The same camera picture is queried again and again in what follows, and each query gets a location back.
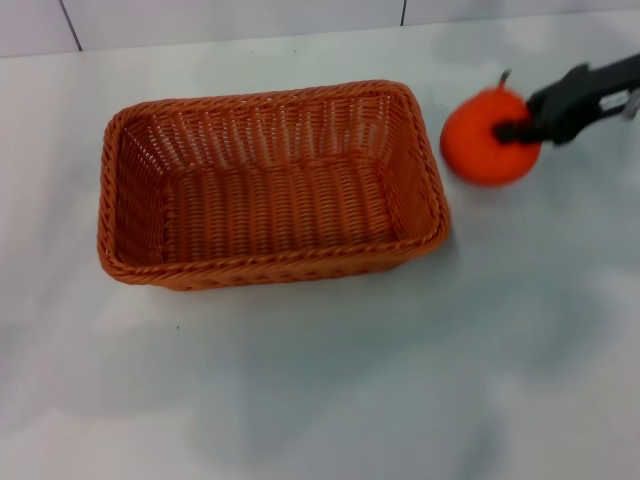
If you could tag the orange toy fruit green stem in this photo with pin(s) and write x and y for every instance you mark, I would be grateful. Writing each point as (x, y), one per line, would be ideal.
(472, 145)

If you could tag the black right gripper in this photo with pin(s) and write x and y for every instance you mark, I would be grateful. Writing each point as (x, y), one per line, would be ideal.
(595, 97)

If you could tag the orange woven plastic basket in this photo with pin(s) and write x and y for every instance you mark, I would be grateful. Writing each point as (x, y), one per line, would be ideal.
(270, 210)

